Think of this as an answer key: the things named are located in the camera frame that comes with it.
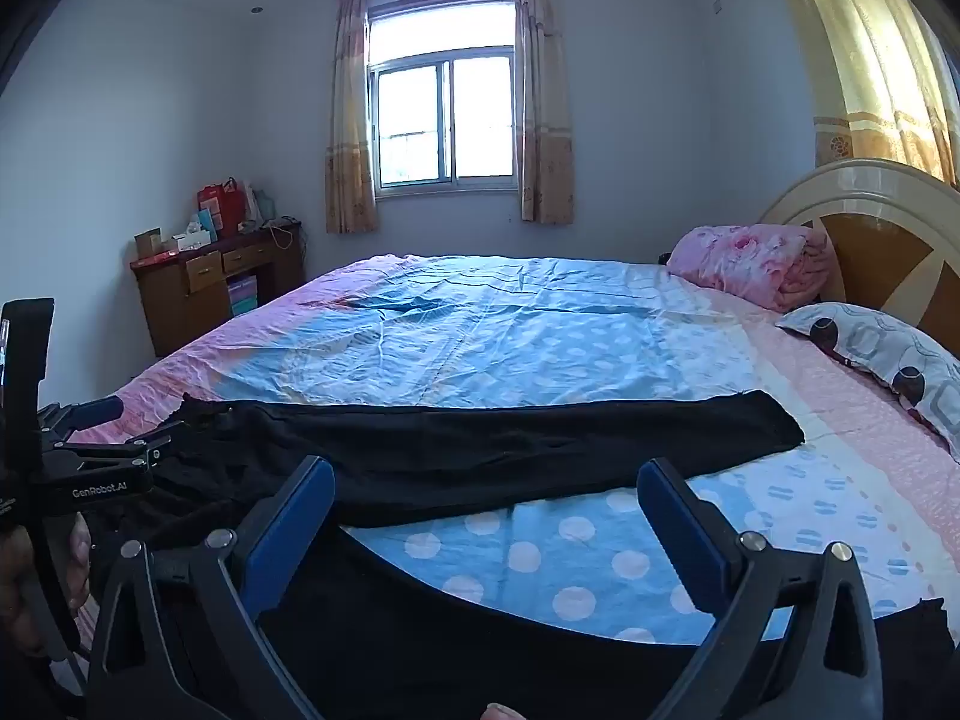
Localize cream wooden headboard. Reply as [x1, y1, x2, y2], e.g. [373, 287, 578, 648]
[757, 157, 960, 361]

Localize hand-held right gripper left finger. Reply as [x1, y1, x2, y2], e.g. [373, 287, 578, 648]
[86, 456, 336, 720]

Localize person's left hand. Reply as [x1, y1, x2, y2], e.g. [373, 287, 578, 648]
[0, 514, 95, 661]

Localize folded pink floral blanket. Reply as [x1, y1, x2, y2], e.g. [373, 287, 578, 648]
[666, 223, 841, 312]

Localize red gift bag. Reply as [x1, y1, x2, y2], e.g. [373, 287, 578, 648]
[197, 178, 249, 233]

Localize brown wooden desk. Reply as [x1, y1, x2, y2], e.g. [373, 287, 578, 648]
[129, 219, 307, 359]

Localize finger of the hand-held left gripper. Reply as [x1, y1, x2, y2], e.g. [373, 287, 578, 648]
[39, 395, 125, 445]
[64, 420, 190, 470]

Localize blue pink dotted bed sheet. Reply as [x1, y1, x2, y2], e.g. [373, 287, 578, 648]
[88, 253, 960, 647]

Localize grey patterned pillow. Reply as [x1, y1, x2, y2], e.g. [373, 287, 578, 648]
[775, 302, 960, 462]

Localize yellow sheer curtain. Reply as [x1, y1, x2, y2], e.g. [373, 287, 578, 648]
[766, 0, 960, 188]

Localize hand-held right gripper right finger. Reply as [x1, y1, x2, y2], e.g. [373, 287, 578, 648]
[637, 457, 883, 720]

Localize white plastic bag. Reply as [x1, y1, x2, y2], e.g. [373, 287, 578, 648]
[240, 180, 277, 224]

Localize sliding glass window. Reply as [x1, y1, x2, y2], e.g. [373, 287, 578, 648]
[365, 4, 520, 198]

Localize beige floral curtain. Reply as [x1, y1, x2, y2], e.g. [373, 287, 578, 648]
[512, 0, 578, 226]
[324, 0, 380, 235]

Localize teal boxes in desk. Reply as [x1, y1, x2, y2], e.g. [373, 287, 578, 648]
[226, 275, 260, 317]

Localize brown cardboard box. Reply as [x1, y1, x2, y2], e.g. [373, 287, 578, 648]
[134, 228, 178, 260]

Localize black pants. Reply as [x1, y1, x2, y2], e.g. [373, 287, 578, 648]
[94, 388, 806, 545]

